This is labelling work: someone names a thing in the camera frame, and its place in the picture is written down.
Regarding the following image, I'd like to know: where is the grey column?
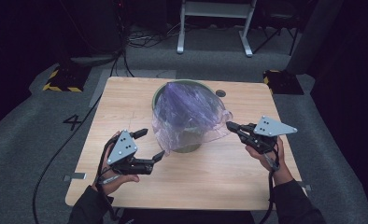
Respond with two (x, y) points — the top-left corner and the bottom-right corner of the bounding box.
(286, 0), (345, 76)

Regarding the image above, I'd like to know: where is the green plastic bin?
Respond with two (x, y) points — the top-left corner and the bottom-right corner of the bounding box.
(151, 78), (227, 154)

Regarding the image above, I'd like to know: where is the person's left hand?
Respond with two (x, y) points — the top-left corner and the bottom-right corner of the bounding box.
(92, 132), (140, 195)

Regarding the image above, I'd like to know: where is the left hand-held gripper cable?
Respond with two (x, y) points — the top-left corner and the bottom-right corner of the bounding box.
(94, 136), (120, 222)

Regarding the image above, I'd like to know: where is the person's right hand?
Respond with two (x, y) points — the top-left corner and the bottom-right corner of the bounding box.
(245, 136), (295, 187)

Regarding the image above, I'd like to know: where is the hand-held gripper cable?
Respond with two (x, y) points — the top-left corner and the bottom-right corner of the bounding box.
(259, 148), (281, 224)
(94, 136), (120, 222)

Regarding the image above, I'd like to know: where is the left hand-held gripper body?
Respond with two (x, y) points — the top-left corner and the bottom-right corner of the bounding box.
(106, 129), (155, 175)

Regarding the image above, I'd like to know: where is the white metal stand frame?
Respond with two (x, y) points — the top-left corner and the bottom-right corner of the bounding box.
(177, 0), (258, 58)

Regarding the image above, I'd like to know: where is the bundle of cables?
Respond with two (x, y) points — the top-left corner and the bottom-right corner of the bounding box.
(122, 22), (186, 49)

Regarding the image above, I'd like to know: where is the right hand-held gripper cable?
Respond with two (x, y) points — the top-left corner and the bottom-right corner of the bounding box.
(259, 148), (281, 224)

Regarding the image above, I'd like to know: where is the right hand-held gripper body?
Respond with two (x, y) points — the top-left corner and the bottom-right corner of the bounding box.
(241, 116), (298, 155)

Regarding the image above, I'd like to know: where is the person's dark clothing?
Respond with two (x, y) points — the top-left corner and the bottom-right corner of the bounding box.
(120, 208), (256, 224)

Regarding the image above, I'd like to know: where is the black tripod stand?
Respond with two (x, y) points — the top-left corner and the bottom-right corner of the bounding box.
(252, 12), (302, 57)

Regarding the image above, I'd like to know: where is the black yellow striped base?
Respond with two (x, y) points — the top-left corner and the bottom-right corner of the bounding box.
(262, 69), (305, 96)
(42, 63), (92, 93)

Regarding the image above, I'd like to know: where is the black floor cable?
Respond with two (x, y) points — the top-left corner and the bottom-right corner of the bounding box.
(32, 52), (127, 224)

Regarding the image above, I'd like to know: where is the purple plastic bag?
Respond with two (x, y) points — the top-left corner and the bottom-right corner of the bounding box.
(151, 81), (234, 156)

